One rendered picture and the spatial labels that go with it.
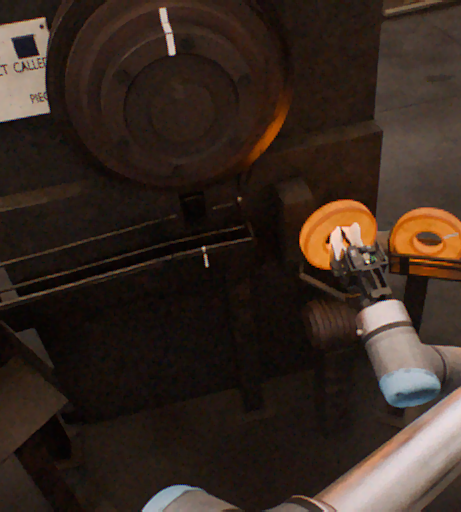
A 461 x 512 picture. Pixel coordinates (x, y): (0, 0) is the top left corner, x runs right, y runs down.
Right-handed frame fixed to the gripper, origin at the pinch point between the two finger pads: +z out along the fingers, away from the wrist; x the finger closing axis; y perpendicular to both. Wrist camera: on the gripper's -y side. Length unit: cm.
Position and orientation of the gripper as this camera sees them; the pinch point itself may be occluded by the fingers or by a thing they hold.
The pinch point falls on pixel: (338, 228)
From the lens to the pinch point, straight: 117.4
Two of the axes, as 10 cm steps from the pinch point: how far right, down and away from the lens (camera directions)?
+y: -0.3, -5.3, -8.5
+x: -9.7, 2.1, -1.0
